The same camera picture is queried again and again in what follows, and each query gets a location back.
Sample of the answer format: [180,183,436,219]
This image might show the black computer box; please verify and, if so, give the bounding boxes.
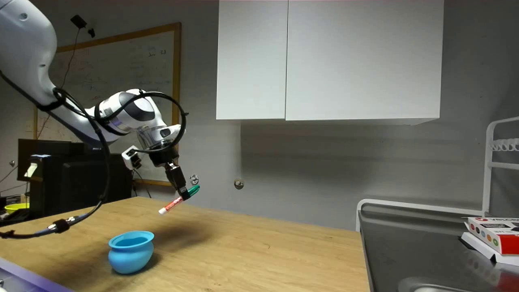
[16,138,135,217]

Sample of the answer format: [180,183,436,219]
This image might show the blue round cup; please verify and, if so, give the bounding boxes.
[105,228,157,277]

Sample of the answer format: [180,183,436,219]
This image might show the red white Expo marker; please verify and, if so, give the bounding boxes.
[157,183,203,215]

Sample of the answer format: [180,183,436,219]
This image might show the white red marker box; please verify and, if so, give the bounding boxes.
[459,215,519,267]

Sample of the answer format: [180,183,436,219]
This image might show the white wire rack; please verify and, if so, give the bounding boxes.
[353,115,519,235]

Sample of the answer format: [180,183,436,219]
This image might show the white wall cabinet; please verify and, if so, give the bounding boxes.
[214,0,446,121]

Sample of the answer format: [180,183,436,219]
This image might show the steel sink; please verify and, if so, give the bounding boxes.
[358,207,519,292]

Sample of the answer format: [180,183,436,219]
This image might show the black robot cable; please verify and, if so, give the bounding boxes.
[0,71,188,240]

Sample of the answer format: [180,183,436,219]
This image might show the wood framed whiteboard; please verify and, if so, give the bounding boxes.
[34,21,183,191]

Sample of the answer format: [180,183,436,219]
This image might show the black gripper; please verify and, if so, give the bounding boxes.
[148,146,198,203]

